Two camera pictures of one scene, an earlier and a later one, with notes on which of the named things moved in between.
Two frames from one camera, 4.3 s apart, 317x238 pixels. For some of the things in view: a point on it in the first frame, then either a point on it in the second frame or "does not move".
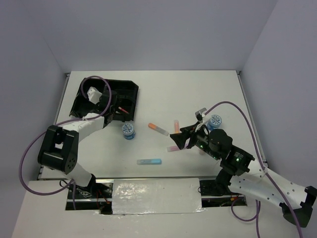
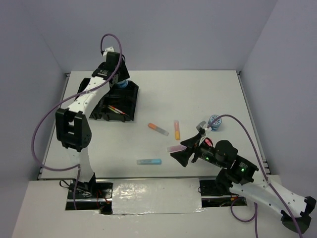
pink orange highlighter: x=176 y=126 does not move
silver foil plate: x=156 y=196 does not move
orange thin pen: x=123 y=109 → x=117 y=109
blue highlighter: x=149 y=161 does not move
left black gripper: x=115 y=106 → x=124 y=74
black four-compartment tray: x=119 y=97 does not move
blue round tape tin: x=214 y=123 does not move
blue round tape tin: x=128 y=130 → x=122 y=84
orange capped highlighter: x=156 y=128 does not move
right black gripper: x=180 y=138 → x=191 y=143
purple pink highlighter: x=172 y=148 does not move
